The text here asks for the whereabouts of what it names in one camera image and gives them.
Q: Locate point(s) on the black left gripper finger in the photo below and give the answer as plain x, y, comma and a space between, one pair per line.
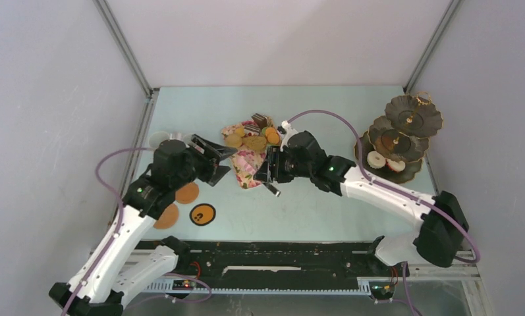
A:
212, 151
217, 174

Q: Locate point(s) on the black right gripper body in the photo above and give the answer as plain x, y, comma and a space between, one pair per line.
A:
289, 169

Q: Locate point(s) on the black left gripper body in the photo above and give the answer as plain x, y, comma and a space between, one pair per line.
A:
198, 165

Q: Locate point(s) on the tan round cookie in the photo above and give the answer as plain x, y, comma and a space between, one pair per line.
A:
233, 140

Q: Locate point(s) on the pink handled metal tongs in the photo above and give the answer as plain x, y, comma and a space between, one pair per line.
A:
272, 189

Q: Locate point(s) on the brown oval cookie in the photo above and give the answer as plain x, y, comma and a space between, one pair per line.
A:
255, 143

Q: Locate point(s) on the white donut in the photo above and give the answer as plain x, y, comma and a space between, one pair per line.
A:
375, 160
395, 166

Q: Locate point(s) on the three tier black cake stand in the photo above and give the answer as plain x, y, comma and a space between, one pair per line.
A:
402, 133

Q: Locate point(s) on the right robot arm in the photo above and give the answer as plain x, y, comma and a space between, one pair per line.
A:
438, 223

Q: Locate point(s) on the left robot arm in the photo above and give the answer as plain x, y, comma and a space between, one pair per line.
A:
100, 287

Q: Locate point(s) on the floral rectangular tray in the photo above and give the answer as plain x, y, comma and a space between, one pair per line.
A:
246, 162

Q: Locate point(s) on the pink mug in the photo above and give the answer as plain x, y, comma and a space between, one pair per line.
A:
157, 138

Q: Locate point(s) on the small yellow cookie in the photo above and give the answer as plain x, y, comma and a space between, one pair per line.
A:
240, 131

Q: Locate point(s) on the upper wooden round coaster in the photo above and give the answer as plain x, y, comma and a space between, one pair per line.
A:
187, 194

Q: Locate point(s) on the wooden round coaster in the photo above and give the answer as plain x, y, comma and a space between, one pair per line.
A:
168, 218
187, 194

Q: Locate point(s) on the orange round biscuit lower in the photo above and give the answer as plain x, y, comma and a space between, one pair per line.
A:
273, 138

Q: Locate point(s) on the striped chocolate cake slice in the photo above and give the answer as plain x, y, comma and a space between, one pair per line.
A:
251, 130

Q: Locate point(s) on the orange question mark coaster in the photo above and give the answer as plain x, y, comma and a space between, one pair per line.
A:
202, 214

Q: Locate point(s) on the chocolate cake piece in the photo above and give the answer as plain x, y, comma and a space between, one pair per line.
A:
260, 120

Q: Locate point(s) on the lower wooden round coaster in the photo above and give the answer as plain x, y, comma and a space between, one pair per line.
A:
168, 218

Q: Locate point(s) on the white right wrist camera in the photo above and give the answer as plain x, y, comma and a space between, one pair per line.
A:
287, 132

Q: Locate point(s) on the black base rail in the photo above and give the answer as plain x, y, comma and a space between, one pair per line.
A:
279, 266

